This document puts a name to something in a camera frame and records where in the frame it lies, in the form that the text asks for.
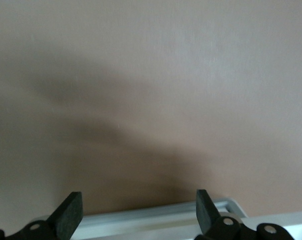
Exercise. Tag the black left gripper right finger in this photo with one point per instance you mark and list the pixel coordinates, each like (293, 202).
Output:
(207, 215)

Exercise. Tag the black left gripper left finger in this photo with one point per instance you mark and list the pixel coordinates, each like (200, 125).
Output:
(66, 217)

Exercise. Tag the white plastic drawer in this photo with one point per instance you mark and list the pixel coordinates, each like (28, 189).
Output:
(146, 222)

